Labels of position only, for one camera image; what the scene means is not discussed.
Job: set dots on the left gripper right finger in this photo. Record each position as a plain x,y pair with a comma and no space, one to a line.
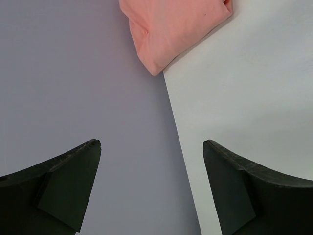
251,199

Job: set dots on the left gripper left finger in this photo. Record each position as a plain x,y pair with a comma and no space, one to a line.
50,198

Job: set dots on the folded pink t shirt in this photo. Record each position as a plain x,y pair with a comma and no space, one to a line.
163,29

